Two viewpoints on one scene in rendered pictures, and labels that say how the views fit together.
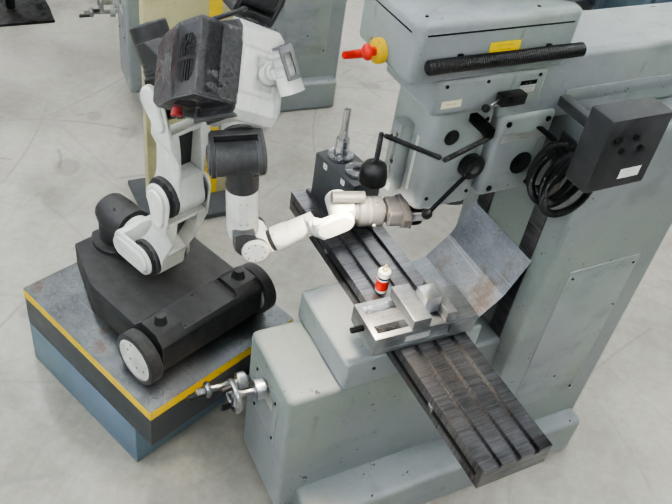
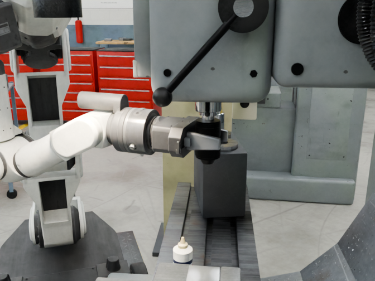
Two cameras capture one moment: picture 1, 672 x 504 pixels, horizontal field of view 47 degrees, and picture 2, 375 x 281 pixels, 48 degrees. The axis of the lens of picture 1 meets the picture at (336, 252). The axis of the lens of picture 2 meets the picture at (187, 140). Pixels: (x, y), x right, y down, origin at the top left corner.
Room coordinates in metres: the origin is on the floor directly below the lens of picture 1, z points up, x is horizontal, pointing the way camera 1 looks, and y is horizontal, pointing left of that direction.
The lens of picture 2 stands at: (1.20, -0.63, 1.45)
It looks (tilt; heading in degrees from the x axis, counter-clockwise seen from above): 17 degrees down; 37
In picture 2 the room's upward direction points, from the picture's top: straight up
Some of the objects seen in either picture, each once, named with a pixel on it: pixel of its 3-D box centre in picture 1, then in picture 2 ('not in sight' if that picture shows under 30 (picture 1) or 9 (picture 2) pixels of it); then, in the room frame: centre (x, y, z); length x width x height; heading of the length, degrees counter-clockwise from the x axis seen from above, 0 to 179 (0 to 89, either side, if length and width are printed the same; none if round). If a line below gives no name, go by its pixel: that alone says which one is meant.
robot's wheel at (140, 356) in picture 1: (140, 356); not in sight; (1.70, 0.60, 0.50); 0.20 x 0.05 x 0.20; 54
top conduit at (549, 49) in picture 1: (508, 57); not in sight; (1.71, -0.32, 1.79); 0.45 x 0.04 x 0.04; 123
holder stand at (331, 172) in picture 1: (345, 185); (217, 169); (2.19, 0.01, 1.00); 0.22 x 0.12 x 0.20; 43
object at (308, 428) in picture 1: (365, 391); not in sight; (1.80, -0.19, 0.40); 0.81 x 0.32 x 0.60; 123
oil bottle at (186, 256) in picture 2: (383, 277); (182, 260); (1.80, -0.16, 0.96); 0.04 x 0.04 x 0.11
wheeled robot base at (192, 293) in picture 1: (158, 266); (59, 245); (2.06, 0.64, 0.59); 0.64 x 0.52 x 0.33; 54
